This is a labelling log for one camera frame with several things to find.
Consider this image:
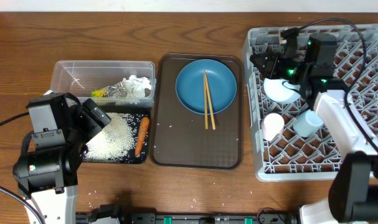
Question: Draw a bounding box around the light blue bowl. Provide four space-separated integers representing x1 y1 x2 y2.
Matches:
263 78 301 104

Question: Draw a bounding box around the light blue cup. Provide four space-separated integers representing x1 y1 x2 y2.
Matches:
293 110 324 138

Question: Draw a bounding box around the pink cup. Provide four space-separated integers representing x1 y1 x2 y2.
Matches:
261 113 285 141

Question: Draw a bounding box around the white rice heap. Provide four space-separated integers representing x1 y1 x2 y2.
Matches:
84 111 143 162

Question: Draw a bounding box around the dark blue plate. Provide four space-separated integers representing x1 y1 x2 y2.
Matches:
176 59 237 114

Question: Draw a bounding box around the white tissue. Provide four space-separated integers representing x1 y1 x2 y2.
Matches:
120 75 152 104

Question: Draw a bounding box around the orange carrot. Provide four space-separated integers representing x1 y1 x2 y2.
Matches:
135 116 149 157

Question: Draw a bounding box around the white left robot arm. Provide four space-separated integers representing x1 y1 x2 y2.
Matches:
13 93 111 223

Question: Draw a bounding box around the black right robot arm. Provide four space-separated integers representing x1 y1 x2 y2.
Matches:
249 27 378 223

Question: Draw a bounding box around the grey dishwasher rack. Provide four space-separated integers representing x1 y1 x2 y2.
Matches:
242 24 378 182

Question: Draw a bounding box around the clear plastic bin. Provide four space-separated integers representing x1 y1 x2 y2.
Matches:
50 60 156 108

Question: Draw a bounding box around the black plastic tray bin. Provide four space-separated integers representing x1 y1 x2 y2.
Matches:
81 107 151 165

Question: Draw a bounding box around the brown serving tray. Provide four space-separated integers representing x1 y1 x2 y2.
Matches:
150 54 243 170

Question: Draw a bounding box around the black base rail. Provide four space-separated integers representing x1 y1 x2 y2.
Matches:
75 204 301 224

